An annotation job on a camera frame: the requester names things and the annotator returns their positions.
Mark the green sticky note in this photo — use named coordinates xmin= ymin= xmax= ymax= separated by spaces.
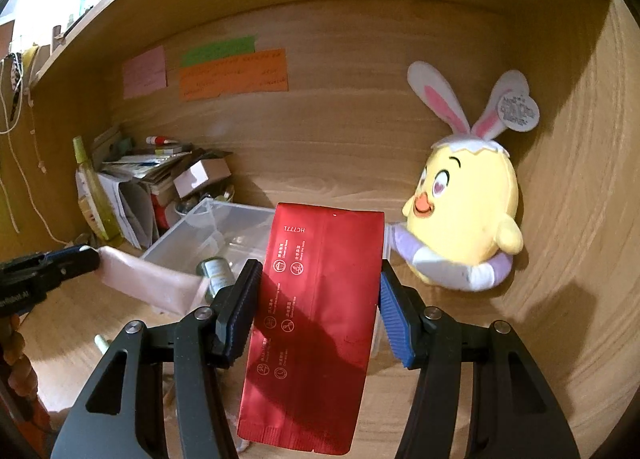
xmin=180 ymin=35 xmax=258 ymax=67

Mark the person's left hand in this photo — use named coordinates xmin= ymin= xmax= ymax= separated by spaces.
xmin=0 ymin=314 xmax=48 ymax=422

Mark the orange sticky note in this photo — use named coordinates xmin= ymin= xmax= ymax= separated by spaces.
xmin=178 ymin=49 xmax=290 ymax=101

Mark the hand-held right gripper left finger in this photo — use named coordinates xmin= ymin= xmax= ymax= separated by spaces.
xmin=50 ymin=259 xmax=264 ymax=459

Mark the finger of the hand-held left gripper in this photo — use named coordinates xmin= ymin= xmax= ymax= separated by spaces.
xmin=42 ymin=251 xmax=101 ymax=286
xmin=15 ymin=245 xmax=97 ymax=264

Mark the pink sticky note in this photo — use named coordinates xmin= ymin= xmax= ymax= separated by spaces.
xmin=122 ymin=45 xmax=167 ymax=100

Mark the stack of papers and books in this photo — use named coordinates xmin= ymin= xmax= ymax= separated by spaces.
xmin=92 ymin=126 xmax=233 ymax=200

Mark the small green label bottle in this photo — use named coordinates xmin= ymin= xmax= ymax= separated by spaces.
xmin=196 ymin=257 xmax=238 ymax=295

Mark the small white cardboard box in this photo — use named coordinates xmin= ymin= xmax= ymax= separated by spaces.
xmin=172 ymin=156 xmax=233 ymax=200

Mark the white bowl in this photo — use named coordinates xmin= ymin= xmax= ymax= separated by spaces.
xmin=175 ymin=196 xmax=211 ymax=220

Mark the white paper folder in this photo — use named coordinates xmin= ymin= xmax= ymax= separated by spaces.
xmin=97 ymin=174 xmax=156 ymax=250

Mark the clear plastic bin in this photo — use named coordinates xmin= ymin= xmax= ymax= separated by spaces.
xmin=140 ymin=198 xmax=396 ymax=357

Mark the red foil pouch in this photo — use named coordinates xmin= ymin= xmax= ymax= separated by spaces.
xmin=236 ymin=202 xmax=386 ymax=456

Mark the pale pink squeeze tube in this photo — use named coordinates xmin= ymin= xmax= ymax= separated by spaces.
xmin=96 ymin=245 xmax=213 ymax=315

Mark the yellow chick plush toy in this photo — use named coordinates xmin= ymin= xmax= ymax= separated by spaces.
xmin=387 ymin=60 xmax=541 ymax=292

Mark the white cable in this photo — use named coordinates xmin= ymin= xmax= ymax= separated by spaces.
xmin=0 ymin=89 xmax=76 ymax=246

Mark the yellow-green spray bottle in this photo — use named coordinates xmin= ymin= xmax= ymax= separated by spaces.
xmin=72 ymin=136 xmax=123 ymax=242

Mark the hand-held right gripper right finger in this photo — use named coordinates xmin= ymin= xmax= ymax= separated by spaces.
xmin=377 ymin=259 xmax=581 ymax=459

